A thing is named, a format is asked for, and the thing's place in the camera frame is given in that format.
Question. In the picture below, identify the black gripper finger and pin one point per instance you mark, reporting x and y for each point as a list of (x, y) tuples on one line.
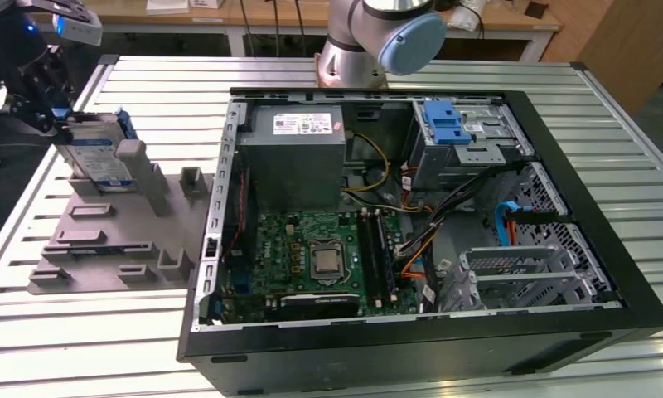
[(47, 91), (11, 105)]

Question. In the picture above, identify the hard disk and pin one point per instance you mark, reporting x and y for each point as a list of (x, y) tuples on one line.
[(96, 161)]

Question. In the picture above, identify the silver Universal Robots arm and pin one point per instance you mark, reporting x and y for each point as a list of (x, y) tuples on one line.
[(354, 25)]

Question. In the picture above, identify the metal disk bay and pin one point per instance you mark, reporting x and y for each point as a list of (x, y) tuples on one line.
[(520, 277)]

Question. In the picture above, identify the wooden desk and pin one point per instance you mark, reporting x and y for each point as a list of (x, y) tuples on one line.
[(210, 14)]

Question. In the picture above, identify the small white box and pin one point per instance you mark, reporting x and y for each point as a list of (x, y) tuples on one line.
[(207, 3)]

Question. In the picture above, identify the grey parts rack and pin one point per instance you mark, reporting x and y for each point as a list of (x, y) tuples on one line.
[(122, 232)]

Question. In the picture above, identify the grey power supply unit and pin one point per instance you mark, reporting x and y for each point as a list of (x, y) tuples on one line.
[(294, 174)]

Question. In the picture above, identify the green motherboard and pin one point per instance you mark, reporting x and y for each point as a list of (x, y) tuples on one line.
[(288, 232)]

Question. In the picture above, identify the CPU socket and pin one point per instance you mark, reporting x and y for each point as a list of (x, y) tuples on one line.
[(327, 244)]

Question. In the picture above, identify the silver CPU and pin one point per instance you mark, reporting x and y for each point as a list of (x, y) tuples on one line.
[(327, 262)]

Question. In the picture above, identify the black RAM slot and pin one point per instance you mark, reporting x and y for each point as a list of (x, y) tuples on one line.
[(370, 257), (388, 265)]

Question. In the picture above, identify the black graphics card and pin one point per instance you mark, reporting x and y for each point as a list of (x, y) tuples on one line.
[(315, 304)]

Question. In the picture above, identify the blue drive latch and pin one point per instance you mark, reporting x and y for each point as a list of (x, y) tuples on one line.
[(446, 124)]

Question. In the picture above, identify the metal optical drive cage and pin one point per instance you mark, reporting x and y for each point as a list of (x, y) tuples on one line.
[(476, 155)]

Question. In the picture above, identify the black open PC case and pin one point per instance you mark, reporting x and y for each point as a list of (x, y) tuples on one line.
[(366, 356)]

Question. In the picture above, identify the brown wooden cabinet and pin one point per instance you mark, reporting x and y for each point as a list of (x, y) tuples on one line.
[(631, 49)]

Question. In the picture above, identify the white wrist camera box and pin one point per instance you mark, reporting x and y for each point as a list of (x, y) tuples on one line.
[(81, 25)]

